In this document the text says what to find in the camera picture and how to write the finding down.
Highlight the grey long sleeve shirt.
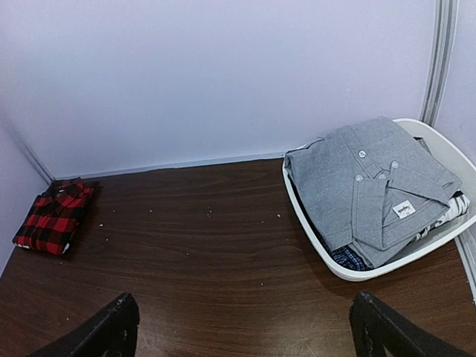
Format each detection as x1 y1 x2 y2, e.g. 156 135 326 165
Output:
284 118 462 268

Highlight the right aluminium corner post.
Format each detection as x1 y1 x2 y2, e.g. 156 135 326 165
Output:
419 0 459 127

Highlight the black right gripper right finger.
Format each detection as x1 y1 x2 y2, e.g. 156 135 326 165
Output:
349 292 469 356

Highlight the white laundry basket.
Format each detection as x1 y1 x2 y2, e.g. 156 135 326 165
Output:
282 118 475 282

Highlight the blue plaid shirt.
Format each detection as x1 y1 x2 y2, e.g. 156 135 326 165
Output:
329 245 372 271

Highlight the red black plaid shirt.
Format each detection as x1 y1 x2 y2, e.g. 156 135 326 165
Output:
13 178 100 257

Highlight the black white checked shirt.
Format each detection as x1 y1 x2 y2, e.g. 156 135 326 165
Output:
414 190 471 241

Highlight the aluminium corner post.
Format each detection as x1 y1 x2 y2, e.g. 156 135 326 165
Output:
1 117 54 184
419 0 459 127

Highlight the left aluminium corner post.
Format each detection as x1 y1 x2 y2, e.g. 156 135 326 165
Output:
1 117 54 184

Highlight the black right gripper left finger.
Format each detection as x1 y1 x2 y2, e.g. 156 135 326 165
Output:
30 292 139 357

